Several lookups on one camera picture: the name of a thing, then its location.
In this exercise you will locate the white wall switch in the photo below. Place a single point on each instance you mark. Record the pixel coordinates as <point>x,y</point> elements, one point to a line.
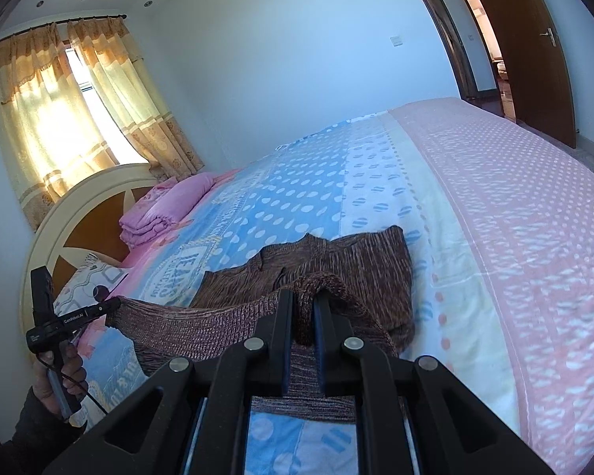
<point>396,41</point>

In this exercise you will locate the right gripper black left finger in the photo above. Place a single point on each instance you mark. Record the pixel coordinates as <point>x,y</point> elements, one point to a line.
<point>190,418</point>

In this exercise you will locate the cream wooden headboard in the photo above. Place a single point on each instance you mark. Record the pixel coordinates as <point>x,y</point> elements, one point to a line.
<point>85,221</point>

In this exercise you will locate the brown knit sweater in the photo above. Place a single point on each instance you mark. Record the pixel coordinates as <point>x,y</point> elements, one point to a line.
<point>369,275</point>

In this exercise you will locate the folded pink blanket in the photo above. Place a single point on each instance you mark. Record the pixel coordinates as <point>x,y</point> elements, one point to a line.
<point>163,207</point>

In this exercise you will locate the blue polka dot bedsheet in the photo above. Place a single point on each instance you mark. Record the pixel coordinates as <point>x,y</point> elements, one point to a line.
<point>499,224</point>

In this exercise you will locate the dark door frame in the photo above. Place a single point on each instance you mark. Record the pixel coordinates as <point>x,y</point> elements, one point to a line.
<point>474,53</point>

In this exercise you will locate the patterned white grey pillow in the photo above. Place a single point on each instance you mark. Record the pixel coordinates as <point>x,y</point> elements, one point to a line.
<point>79,291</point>

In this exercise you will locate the yellow patterned curtain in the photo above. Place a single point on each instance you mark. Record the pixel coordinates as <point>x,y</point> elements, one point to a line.
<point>126,88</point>
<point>49,140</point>

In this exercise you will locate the black curtain rod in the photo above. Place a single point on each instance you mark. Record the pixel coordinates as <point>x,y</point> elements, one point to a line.
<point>61,22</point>

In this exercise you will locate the person's left hand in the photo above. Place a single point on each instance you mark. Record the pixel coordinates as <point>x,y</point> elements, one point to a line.
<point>60,380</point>

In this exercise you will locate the dark brown wooden door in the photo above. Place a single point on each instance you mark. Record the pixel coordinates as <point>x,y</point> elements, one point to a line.
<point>537,72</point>

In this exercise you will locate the yellow patterned curtain left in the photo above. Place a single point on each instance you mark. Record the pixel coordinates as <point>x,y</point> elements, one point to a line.
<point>49,140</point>

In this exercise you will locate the silver door handle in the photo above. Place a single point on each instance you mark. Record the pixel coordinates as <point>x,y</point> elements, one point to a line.
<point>551,36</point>

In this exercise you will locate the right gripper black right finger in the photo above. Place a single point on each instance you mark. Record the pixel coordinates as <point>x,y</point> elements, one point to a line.
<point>413,416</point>

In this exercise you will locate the yellow patterned curtain right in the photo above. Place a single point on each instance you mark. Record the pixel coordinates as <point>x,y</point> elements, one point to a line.
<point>126,88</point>

